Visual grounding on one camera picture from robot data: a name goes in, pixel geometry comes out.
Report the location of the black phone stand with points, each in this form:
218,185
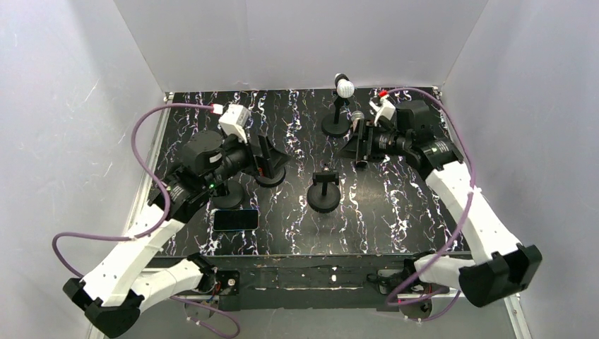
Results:
267,182
228,195

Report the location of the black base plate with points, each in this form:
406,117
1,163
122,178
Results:
305,281

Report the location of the black phone blue edge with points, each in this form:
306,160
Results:
235,220

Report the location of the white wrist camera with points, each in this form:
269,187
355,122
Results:
383,107
233,121

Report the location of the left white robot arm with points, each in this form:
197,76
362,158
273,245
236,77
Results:
114,294

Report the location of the black microphone stand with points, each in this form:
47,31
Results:
334,125

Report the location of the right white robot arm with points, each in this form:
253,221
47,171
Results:
500,264

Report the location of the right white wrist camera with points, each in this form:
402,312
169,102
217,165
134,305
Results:
383,107

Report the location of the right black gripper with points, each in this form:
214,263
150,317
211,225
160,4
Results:
363,142

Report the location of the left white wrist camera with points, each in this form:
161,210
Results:
233,121

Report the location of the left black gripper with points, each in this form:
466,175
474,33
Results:
258,155

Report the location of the white microphone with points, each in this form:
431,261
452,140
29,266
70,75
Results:
344,87

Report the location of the black phone stand front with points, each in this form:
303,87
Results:
228,195

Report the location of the glitter microphone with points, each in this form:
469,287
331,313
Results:
359,138

